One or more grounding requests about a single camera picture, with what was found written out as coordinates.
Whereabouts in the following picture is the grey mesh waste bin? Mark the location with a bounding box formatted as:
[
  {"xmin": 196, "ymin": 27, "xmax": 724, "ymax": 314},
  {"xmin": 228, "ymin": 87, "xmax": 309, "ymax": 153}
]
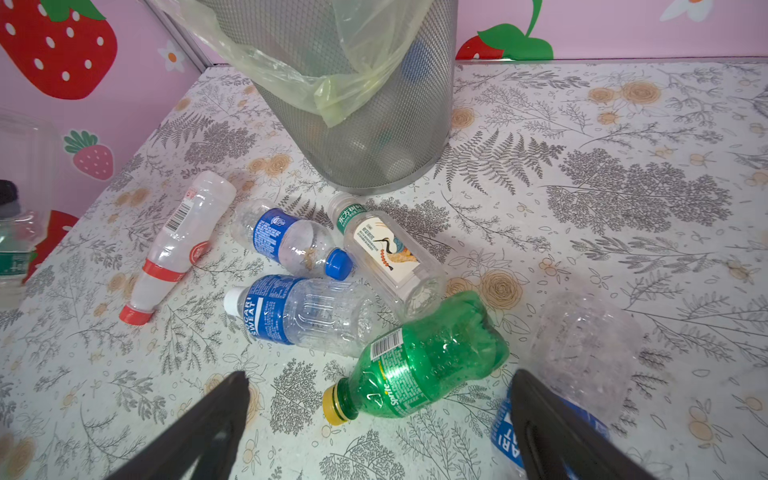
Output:
[{"xmin": 197, "ymin": 0, "xmax": 460, "ymax": 197}]

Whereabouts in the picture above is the green bottle yellow cap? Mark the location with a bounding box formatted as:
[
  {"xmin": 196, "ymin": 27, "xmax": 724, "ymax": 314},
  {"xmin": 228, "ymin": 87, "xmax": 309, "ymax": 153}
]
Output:
[{"xmin": 322, "ymin": 291, "xmax": 509, "ymax": 426}]

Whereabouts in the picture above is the blue label bottle white cap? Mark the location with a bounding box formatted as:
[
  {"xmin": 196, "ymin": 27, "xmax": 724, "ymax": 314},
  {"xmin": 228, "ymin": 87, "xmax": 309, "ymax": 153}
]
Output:
[{"xmin": 491, "ymin": 292, "xmax": 642, "ymax": 479}]

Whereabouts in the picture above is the small clear bottle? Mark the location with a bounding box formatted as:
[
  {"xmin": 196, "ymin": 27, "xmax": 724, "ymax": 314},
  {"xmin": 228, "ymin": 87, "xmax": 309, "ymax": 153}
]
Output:
[{"xmin": 1, "ymin": 109, "xmax": 56, "ymax": 313}]

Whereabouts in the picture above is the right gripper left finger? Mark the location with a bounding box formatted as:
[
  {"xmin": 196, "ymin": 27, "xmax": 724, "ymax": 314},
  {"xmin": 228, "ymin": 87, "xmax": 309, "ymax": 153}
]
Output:
[{"xmin": 109, "ymin": 371, "xmax": 250, "ymax": 479}]

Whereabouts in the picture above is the clear bottle red cap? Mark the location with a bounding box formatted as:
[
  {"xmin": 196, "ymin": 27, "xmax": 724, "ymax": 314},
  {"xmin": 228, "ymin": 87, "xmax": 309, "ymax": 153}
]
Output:
[{"xmin": 119, "ymin": 171, "xmax": 236, "ymax": 326}]

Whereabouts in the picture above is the clear bottle bird label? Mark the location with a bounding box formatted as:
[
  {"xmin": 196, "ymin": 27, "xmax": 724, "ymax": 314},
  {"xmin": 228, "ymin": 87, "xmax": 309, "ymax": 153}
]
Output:
[{"xmin": 329, "ymin": 193, "xmax": 447, "ymax": 321}]

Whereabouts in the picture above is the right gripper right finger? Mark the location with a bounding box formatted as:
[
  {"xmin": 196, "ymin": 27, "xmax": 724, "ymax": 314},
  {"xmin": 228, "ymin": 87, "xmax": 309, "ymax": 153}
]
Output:
[{"xmin": 509, "ymin": 369, "xmax": 653, "ymax": 480}]

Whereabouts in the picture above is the clear plastic bin liner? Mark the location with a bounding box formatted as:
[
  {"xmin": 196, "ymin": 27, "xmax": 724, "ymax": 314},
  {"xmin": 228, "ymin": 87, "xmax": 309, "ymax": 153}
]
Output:
[{"xmin": 156, "ymin": 1, "xmax": 431, "ymax": 127}]

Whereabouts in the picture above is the small bottle blue label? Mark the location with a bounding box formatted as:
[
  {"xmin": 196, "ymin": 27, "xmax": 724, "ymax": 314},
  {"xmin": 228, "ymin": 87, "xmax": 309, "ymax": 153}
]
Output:
[
  {"xmin": 230, "ymin": 199, "xmax": 354, "ymax": 281},
  {"xmin": 223, "ymin": 274, "xmax": 388, "ymax": 358}
]

